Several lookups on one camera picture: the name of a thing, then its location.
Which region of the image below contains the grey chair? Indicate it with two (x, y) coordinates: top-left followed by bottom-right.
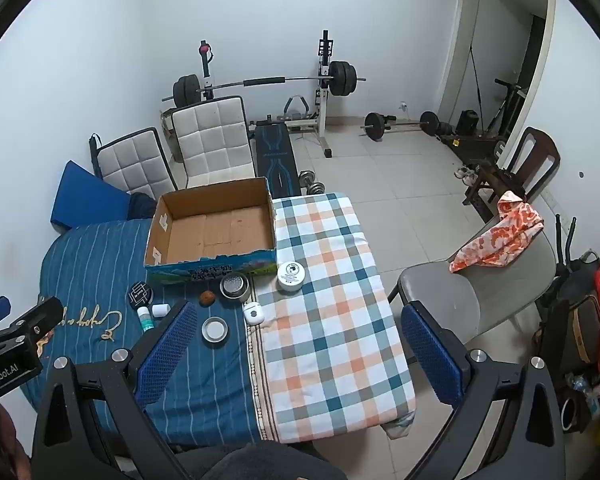
(387, 225), (558, 361)

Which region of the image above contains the orange white patterned cloth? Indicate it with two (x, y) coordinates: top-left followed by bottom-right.
(449, 192), (545, 273)

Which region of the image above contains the blue foam mat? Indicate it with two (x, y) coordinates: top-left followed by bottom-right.
(50, 160), (131, 234)

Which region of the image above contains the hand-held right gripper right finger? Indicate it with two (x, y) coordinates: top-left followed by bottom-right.
(400, 301), (567, 480)

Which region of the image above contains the white round cream jar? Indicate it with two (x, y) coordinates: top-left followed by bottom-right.
(276, 262), (305, 293)

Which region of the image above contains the short barbell with black plates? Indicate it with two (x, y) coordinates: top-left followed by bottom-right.
(360, 111), (441, 142)

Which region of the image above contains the blue striped blanket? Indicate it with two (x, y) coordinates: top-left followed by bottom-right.
(22, 217), (281, 448)

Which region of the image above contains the white door frame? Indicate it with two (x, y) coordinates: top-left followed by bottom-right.
(437, 0), (556, 136)

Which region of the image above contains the dark wooden chair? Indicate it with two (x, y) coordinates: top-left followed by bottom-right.
(462, 126), (562, 221)

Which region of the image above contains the black bag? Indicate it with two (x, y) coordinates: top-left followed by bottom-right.
(532, 247), (600, 376)

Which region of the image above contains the black weight bench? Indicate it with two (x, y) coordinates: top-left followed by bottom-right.
(250, 120), (303, 198)

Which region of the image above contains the gold jar lid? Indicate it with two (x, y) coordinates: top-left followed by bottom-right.
(201, 316), (229, 345)

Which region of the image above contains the white barbell rack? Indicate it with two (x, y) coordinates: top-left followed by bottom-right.
(197, 30), (336, 158)

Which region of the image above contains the white quilted chair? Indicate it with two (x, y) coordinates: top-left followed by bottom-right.
(171, 96), (257, 190)
(90, 127), (177, 195)

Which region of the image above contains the round metal strainer tin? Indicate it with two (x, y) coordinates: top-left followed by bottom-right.
(219, 272), (251, 304)

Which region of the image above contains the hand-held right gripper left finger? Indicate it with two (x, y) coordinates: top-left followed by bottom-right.
(30, 299), (198, 480)

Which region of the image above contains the cardboard box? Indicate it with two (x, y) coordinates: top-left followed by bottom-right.
(145, 176), (278, 286)

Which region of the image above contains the plaid checked cloth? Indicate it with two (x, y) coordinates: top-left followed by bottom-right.
(252, 192), (417, 445)

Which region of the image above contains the black round compact case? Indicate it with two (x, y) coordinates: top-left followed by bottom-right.
(126, 281), (155, 307)

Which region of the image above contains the grey cable handle attachment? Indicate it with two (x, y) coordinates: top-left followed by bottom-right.
(284, 95), (311, 117)

